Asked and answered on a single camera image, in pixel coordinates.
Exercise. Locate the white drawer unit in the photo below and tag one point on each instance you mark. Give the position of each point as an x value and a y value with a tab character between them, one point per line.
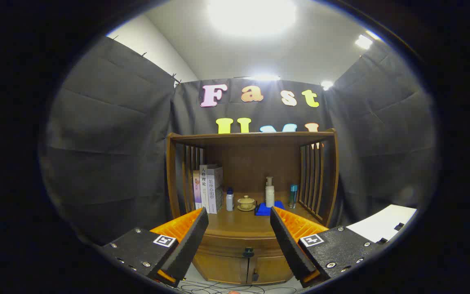
382	222

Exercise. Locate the brown wooden drawer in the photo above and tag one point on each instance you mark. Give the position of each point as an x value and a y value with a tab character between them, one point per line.
239	241

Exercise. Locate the slim teal bottle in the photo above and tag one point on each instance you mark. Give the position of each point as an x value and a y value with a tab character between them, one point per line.
293	197

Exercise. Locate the wooden cabinet door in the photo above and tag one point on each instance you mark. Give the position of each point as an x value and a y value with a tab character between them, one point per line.
222	267
271	270

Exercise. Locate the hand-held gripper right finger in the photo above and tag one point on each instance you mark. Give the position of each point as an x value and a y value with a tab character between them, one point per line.
288	245

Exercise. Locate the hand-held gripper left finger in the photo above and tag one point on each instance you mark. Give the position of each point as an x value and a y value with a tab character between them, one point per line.
190	245

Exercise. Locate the thick white patterned book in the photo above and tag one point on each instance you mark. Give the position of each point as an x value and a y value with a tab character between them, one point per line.
214	192

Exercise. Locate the brown wooden cabinet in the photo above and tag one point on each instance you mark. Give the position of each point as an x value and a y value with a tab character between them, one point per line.
251	163

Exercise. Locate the black drawer knob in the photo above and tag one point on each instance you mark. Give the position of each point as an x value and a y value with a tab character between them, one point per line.
248	252

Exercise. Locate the thin white book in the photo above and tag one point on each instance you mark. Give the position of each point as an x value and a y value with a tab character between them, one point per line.
203	188

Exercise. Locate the purple book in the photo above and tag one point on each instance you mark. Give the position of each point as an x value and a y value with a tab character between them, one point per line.
197	192

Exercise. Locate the white bottle with blue cap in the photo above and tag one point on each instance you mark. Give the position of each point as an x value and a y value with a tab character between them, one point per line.
229	201

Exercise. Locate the small ceiling light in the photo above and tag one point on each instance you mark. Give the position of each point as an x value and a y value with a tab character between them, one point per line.
363	42

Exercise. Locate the white pump bottle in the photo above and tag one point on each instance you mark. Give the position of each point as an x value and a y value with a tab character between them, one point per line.
269	196

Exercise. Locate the beige lidded teacup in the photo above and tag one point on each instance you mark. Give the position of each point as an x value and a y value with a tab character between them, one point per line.
246	203

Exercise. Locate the blue cloth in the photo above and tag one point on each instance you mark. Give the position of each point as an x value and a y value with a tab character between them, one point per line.
264	210

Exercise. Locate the brown wooden countertop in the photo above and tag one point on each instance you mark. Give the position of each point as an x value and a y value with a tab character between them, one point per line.
239	222

